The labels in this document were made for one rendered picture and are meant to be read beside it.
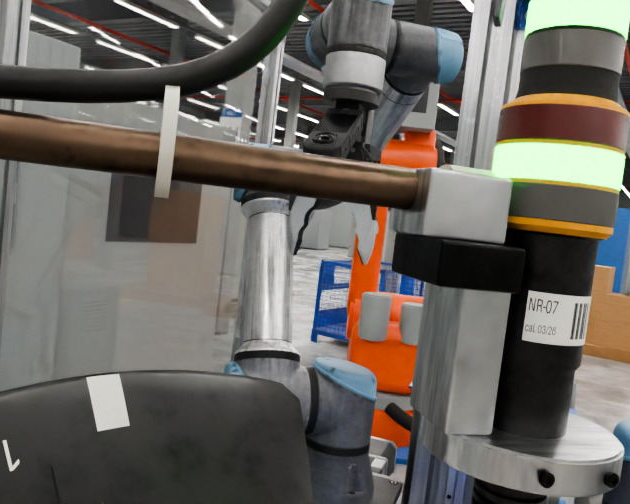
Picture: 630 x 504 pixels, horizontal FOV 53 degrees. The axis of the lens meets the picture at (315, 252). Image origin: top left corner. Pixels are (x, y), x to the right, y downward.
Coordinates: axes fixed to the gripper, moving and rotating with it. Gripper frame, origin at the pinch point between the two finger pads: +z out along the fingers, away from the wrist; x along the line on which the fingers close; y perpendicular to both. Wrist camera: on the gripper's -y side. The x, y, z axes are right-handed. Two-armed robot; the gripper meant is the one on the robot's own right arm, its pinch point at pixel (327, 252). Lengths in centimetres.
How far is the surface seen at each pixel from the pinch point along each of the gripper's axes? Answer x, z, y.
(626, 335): -151, 101, 871
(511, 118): -23, -8, -51
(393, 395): 54, 106, 340
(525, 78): -23, -10, -51
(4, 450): -2, 9, -51
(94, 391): -3.7, 6.4, -47.1
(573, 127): -25, -8, -52
